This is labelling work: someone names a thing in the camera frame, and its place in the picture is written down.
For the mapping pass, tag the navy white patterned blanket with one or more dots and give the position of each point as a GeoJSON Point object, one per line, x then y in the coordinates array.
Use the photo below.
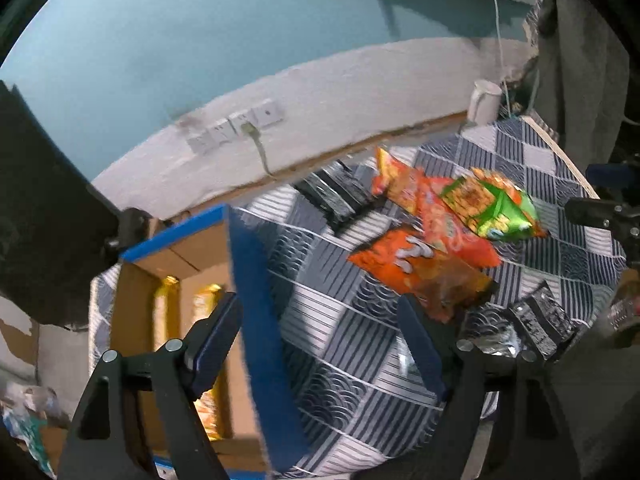
{"type": "Point", "coordinates": [325, 310]}

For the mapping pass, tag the white wall switch plate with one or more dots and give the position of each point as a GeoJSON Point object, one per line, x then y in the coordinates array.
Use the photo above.
{"type": "Point", "coordinates": [267, 113]}

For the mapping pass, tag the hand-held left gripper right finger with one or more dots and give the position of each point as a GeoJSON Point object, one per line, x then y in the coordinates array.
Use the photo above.
{"type": "Point", "coordinates": [420, 345]}

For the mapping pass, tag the yellow snack packet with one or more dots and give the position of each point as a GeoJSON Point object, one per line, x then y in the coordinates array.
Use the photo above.
{"type": "Point", "coordinates": [206, 305]}

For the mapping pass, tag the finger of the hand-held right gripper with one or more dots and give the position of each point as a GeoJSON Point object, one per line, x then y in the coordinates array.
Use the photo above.
{"type": "Point", "coordinates": [612, 174]}
{"type": "Point", "coordinates": [600, 212]}

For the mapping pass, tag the grey curtain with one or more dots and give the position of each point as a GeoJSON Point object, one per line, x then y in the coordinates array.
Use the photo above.
{"type": "Point", "coordinates": [580, 70]}

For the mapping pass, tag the crumpled plastic bags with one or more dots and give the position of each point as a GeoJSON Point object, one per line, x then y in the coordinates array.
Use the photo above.
{"type": "Point", "coordinates": [25, 415]}

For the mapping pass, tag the blurred brown object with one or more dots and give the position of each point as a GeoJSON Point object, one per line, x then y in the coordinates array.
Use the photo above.
{"type": "Point", "coordinates": [625, 310]}

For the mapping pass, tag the orange snack packet blue print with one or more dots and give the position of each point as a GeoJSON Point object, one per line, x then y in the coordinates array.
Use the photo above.
{"type": "Point", "coordinates": [425, 200]}

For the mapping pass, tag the cardboard box with blue edges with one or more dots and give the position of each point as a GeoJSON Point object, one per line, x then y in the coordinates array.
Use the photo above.
{"type": "Point", "coordinates": [200, 252]}

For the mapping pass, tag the large black cloth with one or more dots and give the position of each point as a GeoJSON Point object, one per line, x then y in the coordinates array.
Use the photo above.
{"type": "Point", "coordinates": [45, 210]}

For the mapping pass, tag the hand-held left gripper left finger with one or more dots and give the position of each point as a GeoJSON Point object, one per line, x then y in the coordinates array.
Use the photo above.
{"type": "Point", "coordinates": [215, 340]}

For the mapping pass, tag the black snack packet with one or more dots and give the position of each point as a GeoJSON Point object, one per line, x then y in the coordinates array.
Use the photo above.
{"type": "Point", "coordinates": [540, 317]}
{"type": "Point", "coordinates": [335, 195]}

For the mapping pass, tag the white wall socket with plug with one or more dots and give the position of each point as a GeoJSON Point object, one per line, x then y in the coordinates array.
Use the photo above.
{"type": "Point", "coordinates": [240, 122]}

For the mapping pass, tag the wide white wall socket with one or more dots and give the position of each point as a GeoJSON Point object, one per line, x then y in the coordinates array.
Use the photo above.
{"type": "Point", "coordinates": [207, 137]}

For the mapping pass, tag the black device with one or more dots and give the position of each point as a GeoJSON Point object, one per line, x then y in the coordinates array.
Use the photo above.
{"type": "Point", "coordinates": [131, 232]}

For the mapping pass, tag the green snack packet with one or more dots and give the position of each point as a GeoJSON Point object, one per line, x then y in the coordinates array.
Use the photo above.
{"type": "Point", "coordinates": [490, 205]}

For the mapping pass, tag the white electric kettle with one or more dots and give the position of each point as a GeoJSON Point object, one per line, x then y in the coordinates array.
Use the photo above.
{"type": "Point", "coordinates": [484, 102]}

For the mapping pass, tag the red orange crinkled snack packet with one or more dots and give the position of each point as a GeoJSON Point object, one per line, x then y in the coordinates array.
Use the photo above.
{"type": "Point", "coordinates": [400, 260]}

